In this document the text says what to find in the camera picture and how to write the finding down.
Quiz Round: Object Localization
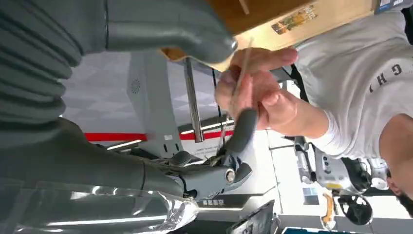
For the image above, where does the person's left hand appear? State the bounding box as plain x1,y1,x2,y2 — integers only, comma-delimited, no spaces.
214,47,300,131

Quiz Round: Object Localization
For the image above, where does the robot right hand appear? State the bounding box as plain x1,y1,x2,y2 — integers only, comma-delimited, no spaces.
0,0,259,234

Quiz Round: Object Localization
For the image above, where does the wooden card box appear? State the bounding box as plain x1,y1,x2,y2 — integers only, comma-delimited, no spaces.
206,0,312,36

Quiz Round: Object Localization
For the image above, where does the colourful printed card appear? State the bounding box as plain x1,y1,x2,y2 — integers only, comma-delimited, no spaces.
271,4,319,35

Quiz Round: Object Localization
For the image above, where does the grey kiosk stand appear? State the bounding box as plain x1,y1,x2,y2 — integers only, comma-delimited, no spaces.
126,51,183,159

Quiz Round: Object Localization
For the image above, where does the person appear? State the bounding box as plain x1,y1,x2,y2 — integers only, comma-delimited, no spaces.
214,6,413,218

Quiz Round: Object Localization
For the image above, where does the white background machine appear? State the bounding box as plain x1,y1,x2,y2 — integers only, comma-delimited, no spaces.
293,136,392,198

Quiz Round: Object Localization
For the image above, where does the pale wooden desk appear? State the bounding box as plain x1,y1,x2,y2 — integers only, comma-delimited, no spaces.
160,0,378,73

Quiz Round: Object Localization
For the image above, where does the dark angled panel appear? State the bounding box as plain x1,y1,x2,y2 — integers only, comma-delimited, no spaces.
225,199,276,234

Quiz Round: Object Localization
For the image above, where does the black round fixture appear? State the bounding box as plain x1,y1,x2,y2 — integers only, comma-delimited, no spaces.
337,194,374,226

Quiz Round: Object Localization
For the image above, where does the black stanchion post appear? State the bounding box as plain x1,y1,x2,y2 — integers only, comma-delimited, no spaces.
211,68,224,130

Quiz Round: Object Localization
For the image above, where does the chrome stanchion post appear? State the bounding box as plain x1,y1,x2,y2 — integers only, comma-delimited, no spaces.
183,57,205,144

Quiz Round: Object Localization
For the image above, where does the orange handled tool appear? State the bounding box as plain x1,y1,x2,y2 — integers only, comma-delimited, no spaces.
320,192,337,227

